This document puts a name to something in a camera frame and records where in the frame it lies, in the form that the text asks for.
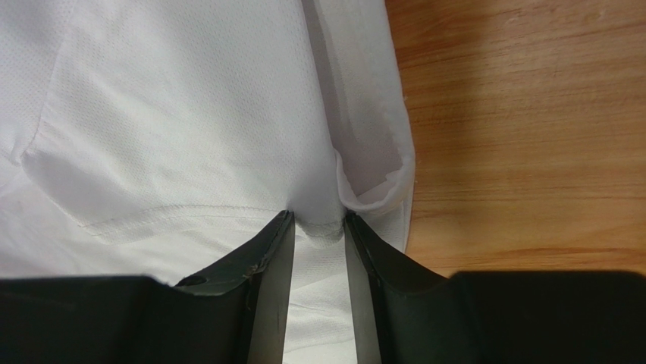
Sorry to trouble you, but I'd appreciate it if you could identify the white t shirt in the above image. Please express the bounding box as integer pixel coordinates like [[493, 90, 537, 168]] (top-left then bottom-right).
[[1, 1, 415, 363]]

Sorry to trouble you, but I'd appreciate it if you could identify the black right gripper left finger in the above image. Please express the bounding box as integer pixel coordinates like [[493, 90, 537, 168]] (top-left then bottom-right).
[[175, 211, 296, 363]]

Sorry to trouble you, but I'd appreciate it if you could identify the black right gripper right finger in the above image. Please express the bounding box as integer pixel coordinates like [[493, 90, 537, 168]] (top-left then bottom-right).
[[344, 212, 447, 363]]

